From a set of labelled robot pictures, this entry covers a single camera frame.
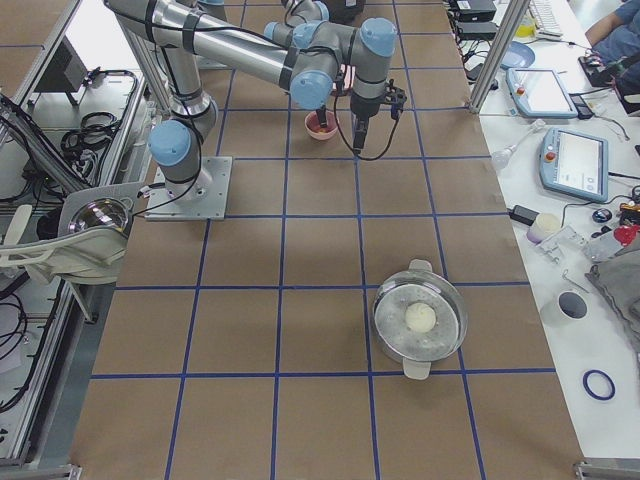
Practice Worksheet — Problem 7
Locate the aluminium frame post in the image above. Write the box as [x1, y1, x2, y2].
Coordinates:
[468, 0, 529, 114]

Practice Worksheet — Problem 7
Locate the blue teach pendant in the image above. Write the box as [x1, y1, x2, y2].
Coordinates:
[539, 128, 609, 203]
[505, 68, 578, 119]

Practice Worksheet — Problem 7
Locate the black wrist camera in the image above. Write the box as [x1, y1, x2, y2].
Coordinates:
[384, 79, 407, 121]

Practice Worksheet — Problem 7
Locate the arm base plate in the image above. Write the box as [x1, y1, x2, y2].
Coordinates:
[143, 156, 233, 221]

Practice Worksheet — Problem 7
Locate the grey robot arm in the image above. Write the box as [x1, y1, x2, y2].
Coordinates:
[264, 1, 365, 125]
[105, 1, 406, 204]

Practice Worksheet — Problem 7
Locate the steel steamer pot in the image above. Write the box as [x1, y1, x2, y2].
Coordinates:
[371, 259, 468, 380]

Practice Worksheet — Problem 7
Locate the light blue plate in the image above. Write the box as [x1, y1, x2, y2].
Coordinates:
[500, 41, 536, 70]

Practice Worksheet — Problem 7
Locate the blue rubber ring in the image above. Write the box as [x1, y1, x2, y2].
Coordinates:
[583, 369, 617, 401]

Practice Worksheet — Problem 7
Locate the light bulb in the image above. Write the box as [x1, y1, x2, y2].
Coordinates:
[491, 144, 519, 171]

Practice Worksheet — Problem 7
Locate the blue teach pendant near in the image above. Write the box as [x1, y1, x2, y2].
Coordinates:
[539, 128, 609, 203]

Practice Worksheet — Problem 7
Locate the white paper cup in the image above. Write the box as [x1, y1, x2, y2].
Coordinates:
[540, 290, 588, 327]

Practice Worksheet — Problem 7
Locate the steel mixing bowl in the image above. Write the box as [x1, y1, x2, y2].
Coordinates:
[67, 198, 131, 233]

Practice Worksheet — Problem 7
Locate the dark grey rice cooker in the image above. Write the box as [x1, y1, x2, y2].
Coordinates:
[324, 0, 366, 24]

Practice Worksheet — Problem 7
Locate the white steamed bun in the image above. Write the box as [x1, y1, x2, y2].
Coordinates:
[405, 302, 437, 333]

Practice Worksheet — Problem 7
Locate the black power adapter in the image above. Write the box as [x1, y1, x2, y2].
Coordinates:
[508, 205, 540, 227]

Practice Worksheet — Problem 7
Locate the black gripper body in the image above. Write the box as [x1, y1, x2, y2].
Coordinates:
[316, 106, 328, 125]
[350, 97, 372, 143]

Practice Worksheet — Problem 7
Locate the blue teach pendant far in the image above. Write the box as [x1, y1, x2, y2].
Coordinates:
[505, 68, 578, 119]

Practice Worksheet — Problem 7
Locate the pink bowl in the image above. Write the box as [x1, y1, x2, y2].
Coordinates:
[304, 111, 338, 141]

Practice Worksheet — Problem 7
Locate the red apple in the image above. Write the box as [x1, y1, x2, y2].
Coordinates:
[312, 126, 333, 138]

